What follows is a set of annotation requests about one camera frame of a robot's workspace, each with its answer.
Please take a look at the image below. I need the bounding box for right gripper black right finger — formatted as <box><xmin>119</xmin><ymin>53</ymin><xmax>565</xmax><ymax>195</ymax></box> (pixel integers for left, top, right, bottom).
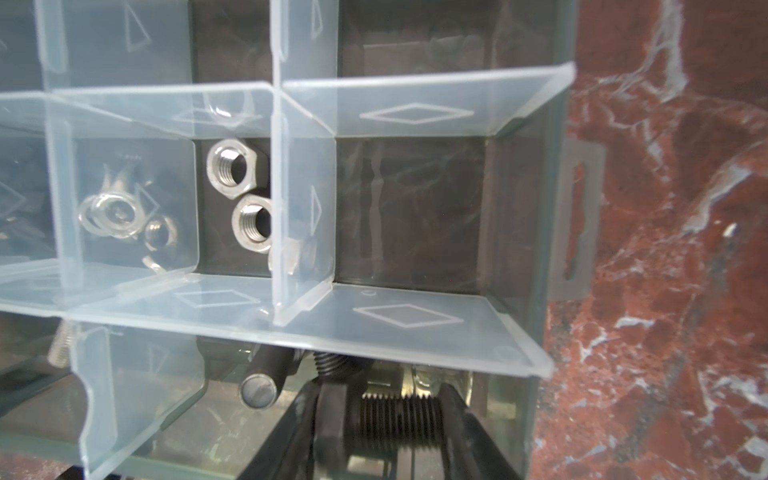
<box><xmin>438</xmin><ymin>384</ymin><xmax>521</xmax><ymax>480</ymax></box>

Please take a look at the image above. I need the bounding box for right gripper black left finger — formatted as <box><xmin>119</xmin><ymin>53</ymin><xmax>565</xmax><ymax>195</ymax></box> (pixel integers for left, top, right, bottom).
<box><xmin>236</xmin><ymin>380</ymin><xmax>321</xmax><ymax>480</ymax></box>

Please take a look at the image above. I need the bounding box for black hex bolt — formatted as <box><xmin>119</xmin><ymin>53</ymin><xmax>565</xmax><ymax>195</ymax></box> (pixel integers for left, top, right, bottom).
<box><xmin>312</xmin><ymin>383</ymin><xmax>444</xmax><ymax>474</ymax></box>

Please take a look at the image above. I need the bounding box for grey plastic organizer box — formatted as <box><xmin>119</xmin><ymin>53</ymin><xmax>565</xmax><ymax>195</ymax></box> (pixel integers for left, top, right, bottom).
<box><xmin>1</xmin><ymin>1</ymin><xmax>604</xmax><ymax>479</ymax></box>

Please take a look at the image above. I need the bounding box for silver hex bolt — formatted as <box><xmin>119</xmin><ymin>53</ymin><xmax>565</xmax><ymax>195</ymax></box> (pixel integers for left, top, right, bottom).
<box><xmin>47</xmin><ymin>319</ymin><xmax>73</xmax><ymax>369</ymax></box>

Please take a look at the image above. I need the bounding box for black bolt in box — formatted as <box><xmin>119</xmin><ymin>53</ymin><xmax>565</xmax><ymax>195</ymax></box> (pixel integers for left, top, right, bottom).
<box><xmin>239</xmin><ymin>344</ymin><xmax>297</xmax><ymax>410</ymax></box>

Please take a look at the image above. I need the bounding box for silver nut in box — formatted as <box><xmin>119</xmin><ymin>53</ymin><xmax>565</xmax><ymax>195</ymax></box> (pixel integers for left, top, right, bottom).
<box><xmin>206</xmin><ymin>139</ymin><xmax>260</xmax><ymax>200</ymax></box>
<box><xmin>231</xmin><ymin>194</ymin><xmax>272</xmax><ymax>255</ymax></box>

